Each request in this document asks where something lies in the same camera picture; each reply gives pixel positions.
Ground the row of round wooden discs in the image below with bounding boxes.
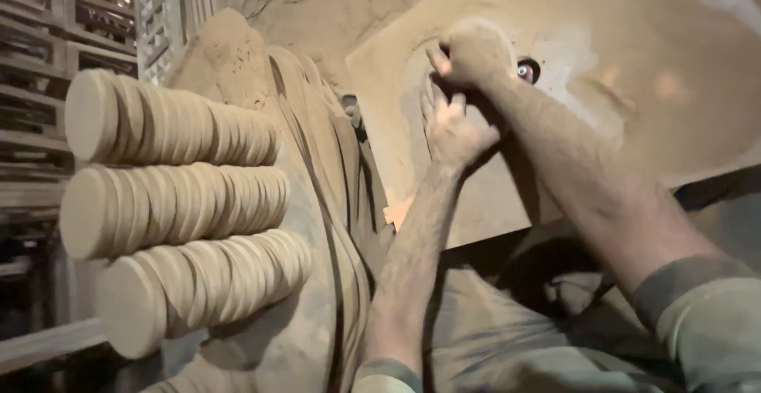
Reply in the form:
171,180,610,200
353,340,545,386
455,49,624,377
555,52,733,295
97,229,314,360
58,162,292,262
64,69,280,168

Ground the dusty wooden machine table board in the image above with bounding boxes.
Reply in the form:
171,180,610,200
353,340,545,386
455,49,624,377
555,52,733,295
346,0,761,251

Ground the carved wooden lattice panel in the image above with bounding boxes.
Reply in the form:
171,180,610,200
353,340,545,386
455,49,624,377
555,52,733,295
134,0,215,86

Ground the dusty grey-green shirt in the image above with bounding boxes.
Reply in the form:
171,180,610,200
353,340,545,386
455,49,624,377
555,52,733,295
352,255,761,393

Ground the router cutter with bearing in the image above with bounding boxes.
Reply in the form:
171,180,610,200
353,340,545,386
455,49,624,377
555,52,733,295
516,57,542,86

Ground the person's left hand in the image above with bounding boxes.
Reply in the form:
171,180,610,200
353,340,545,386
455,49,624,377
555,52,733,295
420,91,501,175

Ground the dusty grey metal fitting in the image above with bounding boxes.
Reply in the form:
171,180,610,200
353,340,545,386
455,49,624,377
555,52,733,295
340,93,365,130

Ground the dusty wooden plank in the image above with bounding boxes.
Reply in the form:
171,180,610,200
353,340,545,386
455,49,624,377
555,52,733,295
0,317,109,376

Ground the heap of dusty wood offcuts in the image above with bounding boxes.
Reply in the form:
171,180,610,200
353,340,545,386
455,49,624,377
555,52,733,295
141,8,397,393

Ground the round wooden disc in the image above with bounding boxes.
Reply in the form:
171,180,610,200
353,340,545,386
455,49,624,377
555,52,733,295
409,21,525,171

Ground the person's right hand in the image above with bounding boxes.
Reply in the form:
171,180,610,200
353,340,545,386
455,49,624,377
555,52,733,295
426,19,518,92

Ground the stack of wooden frames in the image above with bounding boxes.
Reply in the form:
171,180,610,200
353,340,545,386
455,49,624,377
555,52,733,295
0,0,141,334

